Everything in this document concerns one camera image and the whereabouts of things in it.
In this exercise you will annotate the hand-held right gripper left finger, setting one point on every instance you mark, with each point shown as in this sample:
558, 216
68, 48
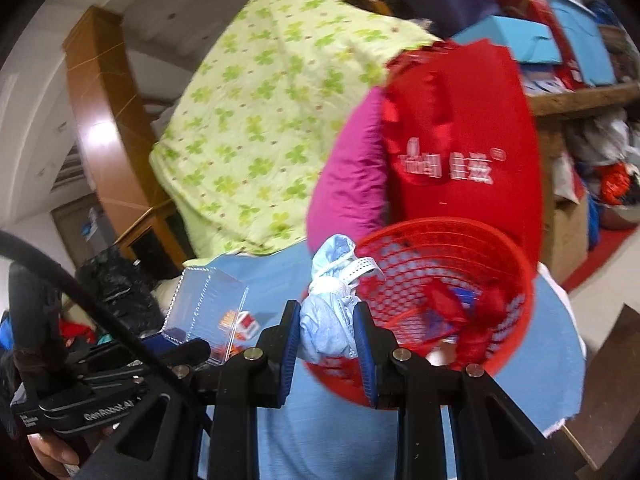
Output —
290, 360

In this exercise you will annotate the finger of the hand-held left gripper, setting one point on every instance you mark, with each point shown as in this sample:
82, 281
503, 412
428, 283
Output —
185, 350

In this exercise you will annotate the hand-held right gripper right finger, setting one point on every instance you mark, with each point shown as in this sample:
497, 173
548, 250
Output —
365, 360

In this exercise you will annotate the light blue face mask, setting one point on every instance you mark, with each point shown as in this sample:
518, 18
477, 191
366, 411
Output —
325, 325

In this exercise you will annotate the red plastic mesh basket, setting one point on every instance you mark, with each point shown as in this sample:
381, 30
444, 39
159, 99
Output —
425, 260

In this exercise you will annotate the person's left hand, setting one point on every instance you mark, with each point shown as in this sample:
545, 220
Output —
55, 455

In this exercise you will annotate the clear plastic box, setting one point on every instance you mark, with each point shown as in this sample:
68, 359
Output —
210, 300

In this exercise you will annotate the small red white box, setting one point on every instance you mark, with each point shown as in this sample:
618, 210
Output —
246, 324

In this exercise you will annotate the light blue blanket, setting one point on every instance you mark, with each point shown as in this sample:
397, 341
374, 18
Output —
310, 435

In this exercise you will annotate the black plastic bag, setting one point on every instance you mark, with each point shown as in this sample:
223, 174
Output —
120, 285

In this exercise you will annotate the crumpled red wrapper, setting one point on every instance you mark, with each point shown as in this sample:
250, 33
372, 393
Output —
450, 305

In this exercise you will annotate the pink pillow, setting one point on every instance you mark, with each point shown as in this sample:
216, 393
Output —
350, 170

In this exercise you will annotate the brown wooden cabinet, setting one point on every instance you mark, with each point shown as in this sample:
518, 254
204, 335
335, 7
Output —
100, 110

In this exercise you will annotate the cardboard box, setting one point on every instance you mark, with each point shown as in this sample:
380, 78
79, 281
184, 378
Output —
567, 240

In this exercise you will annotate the green clover print quilt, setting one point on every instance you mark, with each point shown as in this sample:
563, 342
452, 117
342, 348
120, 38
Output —
250, 110

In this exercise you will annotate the red paper gift bag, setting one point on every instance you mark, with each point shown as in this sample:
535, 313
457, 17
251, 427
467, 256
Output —
450, 125

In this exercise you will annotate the red floor mat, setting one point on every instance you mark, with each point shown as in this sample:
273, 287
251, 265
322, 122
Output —
605, 255

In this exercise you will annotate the metal bowl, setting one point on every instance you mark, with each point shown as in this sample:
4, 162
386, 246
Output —
620, 215

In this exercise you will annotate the red plastic bag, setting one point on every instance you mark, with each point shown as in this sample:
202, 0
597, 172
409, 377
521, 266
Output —
615, 182

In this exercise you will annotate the white plastic bag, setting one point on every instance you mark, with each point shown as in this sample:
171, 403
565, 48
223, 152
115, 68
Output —
600, 137

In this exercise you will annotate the wooden shelf board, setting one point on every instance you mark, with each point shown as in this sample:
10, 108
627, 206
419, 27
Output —
585, 95

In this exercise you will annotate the light blue box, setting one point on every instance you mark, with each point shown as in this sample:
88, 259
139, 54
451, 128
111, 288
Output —
505, 40

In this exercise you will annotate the large blue flat box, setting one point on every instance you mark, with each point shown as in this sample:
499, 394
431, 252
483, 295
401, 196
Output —
580, 35

